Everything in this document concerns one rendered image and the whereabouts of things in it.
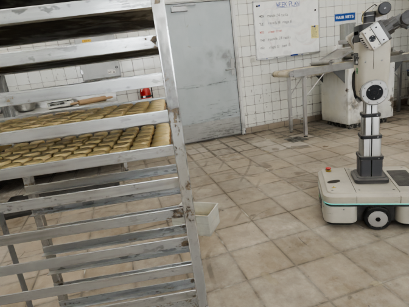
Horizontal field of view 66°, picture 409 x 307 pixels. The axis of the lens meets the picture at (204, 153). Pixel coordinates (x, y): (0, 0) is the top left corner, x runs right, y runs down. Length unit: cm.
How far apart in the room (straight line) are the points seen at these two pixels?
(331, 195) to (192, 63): 323
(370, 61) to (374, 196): 83
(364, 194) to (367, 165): 22
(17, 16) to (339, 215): 202
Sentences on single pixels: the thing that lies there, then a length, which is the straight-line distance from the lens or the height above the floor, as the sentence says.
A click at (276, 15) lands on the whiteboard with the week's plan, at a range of 538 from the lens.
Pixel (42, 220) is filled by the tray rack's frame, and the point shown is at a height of 64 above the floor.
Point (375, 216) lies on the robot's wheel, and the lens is 233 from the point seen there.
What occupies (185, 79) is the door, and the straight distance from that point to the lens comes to 485.
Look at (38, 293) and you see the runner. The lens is 108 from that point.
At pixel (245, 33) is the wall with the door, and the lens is 514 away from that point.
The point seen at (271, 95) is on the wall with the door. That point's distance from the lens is 531.
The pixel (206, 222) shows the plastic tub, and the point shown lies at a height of 11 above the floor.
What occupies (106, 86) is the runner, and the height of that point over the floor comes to 114.
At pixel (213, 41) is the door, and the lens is 498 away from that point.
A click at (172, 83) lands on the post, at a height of 113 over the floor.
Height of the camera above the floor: 116
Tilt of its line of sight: 16 degrees down
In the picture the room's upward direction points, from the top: 7 degrees counter-clockwise
